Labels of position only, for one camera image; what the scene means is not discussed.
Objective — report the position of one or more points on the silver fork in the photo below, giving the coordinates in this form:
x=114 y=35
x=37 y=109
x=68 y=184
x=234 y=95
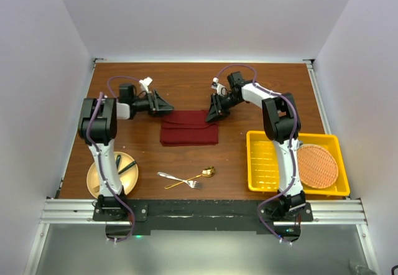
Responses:
x=192 y=183

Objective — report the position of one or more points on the aluminium rail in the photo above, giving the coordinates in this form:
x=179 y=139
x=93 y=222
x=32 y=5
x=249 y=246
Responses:
x=318 y=97
x=326 y=212

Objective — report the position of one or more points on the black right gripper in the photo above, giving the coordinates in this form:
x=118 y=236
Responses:
x=217 y=109

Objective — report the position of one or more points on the green handled gold utensil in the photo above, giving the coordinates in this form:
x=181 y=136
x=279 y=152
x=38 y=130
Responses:
x=128 y=167
x=118 y=160

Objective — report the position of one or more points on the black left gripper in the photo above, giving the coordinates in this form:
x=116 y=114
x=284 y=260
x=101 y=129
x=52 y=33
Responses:
x=157 y=104

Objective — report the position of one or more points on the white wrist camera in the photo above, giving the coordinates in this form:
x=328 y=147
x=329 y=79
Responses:
x=145 y=84
x=219 y=88

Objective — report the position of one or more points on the aluminium right side rail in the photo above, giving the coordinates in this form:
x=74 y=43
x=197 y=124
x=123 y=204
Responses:
x=318 y=97

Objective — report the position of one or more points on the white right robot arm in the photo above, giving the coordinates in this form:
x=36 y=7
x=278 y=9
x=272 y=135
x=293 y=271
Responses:
x=281 y=125

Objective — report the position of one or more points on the gold spoon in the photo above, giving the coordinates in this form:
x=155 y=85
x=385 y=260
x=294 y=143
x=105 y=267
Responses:
x=206 y=173

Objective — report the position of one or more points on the yellow plastic tray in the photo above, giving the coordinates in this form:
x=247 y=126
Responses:
x=263 y=172

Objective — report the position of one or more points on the aluminium front rail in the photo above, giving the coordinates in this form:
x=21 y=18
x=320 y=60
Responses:
x=326 y=212

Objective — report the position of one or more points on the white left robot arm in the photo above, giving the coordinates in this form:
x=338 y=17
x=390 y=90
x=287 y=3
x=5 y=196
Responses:
x=98 y=125

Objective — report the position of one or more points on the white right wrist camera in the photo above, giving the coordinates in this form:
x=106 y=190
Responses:
x=219 y=88

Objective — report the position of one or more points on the dark red cloth napkin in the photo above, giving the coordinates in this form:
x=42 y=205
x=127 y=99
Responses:
x=188 y=128

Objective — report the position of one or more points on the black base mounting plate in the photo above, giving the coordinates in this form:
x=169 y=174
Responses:
x=142 y=217

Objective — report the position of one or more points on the orange woven round mat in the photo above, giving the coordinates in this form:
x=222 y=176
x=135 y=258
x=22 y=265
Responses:
x=317 y=167

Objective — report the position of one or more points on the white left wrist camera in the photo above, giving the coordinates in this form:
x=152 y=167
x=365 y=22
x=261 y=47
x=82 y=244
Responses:
x=145 y=84

